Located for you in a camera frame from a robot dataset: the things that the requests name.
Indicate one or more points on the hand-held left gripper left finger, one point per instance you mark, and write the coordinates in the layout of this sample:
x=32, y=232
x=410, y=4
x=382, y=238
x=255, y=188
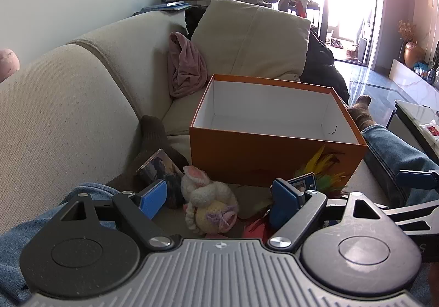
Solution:
x=152, y=199

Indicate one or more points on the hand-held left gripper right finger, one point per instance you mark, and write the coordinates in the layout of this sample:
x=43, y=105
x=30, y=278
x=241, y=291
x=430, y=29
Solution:
x=284, y=204

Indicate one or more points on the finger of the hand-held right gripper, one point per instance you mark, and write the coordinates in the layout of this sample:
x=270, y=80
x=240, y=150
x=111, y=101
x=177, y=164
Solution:
x=418, y=179
x=411, y=208

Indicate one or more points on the blue framed picture card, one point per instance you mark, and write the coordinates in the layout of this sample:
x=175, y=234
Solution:
x=305, y=183

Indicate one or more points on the small printed picture box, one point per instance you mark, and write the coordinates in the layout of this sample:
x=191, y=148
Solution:
x=161, y=166

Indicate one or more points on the orange cardboard box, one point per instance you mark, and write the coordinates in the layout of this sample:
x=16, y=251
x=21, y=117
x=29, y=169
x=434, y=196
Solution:
x=274, y=156

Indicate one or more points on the white rabbit plush toy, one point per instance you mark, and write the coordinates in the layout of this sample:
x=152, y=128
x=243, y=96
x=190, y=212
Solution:
x=205, y=200

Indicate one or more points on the person's right leg in jeans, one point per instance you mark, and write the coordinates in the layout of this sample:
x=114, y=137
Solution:
x=391, y=152

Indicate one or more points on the person's leg in jeans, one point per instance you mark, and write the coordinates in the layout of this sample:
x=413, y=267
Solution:
x=20, y=245
x=391, y=152

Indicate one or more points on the red soft item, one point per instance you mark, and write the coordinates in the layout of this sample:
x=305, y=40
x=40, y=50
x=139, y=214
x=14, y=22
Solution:
x=255, y=229

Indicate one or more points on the red packet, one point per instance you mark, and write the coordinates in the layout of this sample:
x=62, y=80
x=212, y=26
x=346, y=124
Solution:
x=431, y=129

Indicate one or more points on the colourful feather toy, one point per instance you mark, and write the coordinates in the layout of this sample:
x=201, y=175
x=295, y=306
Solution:
x=325, y=166

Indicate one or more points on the coffee table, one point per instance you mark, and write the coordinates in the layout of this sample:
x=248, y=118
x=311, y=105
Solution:
x=416, y=118

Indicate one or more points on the person's left dark sock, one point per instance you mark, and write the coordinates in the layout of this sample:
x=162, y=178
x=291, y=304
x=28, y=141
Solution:
x=154, y=135

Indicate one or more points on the person's right striped sock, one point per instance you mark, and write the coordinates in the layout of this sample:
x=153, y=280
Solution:
x=360, y=114

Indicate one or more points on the blue plastic bag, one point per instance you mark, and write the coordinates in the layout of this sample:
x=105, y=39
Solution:
x=421, y=68

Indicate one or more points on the copper vase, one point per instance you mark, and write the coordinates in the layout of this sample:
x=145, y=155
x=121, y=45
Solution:
x=413, y=54

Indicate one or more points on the beige fabric sofa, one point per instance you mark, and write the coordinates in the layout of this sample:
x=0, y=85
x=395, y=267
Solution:
x=68, y=104

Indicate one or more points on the pink crumpled cloth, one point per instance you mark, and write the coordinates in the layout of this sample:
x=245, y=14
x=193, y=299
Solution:
x=185, y=66

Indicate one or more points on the person's left leg in jeans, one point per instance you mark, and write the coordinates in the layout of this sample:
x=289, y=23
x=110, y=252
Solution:
x=20, y=245

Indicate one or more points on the black jacket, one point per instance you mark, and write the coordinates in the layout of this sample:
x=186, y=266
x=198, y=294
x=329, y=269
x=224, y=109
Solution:
x=322, y=66

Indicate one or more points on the dried flowers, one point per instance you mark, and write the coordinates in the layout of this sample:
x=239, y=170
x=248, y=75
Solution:
x=406, y=30

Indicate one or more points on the pair of shoes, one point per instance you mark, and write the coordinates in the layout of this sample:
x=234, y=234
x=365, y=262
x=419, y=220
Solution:
x=335, y=43

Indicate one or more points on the beige sofa cushion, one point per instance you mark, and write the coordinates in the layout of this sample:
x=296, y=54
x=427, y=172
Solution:
x=250, y=39

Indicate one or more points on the blue folder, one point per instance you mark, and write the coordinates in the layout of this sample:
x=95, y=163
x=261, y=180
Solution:
x=168, y=7

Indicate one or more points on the pink plush toy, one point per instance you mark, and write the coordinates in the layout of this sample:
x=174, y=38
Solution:
x=8, y=65

